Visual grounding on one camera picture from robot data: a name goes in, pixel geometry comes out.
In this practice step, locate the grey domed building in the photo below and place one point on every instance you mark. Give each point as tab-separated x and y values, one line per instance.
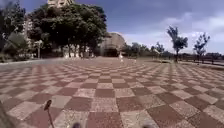
113	41

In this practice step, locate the red and grey checkered pavement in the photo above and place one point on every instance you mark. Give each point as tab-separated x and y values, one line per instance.
110	90

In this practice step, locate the row of trees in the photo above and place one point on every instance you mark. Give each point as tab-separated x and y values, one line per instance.
140	50

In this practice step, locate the large broad green tree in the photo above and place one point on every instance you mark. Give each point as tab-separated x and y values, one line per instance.
70	26

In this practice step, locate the slim tree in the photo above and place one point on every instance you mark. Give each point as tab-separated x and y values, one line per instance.
201	45
176	41

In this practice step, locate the robot's own part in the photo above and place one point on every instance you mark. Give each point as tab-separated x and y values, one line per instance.
76	125

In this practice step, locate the pale high-rise apartment building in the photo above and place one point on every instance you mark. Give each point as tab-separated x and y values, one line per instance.
60	2

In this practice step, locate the dark leafy tree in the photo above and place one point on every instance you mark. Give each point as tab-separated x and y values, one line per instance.
11	30

